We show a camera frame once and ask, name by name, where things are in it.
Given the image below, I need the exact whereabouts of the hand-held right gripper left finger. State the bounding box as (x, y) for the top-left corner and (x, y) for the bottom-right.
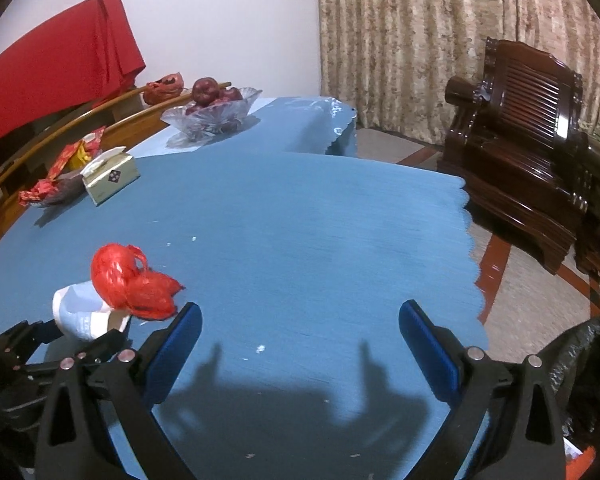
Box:
(34, 301), (203, 480)

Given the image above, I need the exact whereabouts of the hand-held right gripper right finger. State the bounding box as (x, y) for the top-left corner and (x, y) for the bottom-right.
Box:
(398, 299), (566, 480)

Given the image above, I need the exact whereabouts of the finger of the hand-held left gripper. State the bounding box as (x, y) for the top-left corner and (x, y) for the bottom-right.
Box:
(0, 321), (65, 368)
(80, 329), (131, 361)

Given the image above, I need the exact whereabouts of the white paper cup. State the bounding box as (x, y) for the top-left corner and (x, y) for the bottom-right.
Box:
(52, 282), (131, 343)

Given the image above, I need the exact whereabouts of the red mesh bag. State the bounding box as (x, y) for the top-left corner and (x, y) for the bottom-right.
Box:
(91, 243), (186, 322)

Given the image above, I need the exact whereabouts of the trash bin with black bag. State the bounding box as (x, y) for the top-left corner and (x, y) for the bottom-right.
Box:
(525, 316), (600, 480)

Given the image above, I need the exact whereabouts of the orange mesh packet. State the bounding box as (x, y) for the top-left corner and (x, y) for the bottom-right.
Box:
(565, 447), (600, 480)

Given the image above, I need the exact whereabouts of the dish of red candy packets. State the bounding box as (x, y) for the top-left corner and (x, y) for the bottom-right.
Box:
(17, 127), (106, 209)

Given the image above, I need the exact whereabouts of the cream tissue box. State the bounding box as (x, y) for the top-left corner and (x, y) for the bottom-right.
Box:
(81, 146), (142, 207)

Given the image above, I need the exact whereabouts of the plain blue tablecloth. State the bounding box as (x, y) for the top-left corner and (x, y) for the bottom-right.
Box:
(0, 149), (491, 480)

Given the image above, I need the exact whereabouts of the dark wooden armchair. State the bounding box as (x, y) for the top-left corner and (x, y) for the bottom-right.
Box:
(437, 36), (596, 276)

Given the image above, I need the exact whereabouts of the wooden bench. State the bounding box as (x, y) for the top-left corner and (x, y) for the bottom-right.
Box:
(0, 80), (231, 256)

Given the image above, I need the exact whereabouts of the clear glass fruit bowl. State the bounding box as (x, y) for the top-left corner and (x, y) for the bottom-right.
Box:
(160, 87), (263, 142)

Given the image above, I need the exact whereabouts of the orange-red net bag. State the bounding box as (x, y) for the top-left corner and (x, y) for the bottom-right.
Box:
(142, 71), (186, 106)

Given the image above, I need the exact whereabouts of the red cloth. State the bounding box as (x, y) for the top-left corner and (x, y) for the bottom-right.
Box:
(0, 0), (147, 221)

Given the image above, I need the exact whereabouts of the beige patterned curtain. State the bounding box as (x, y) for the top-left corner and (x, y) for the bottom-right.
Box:
(316, 0), (600, 146)

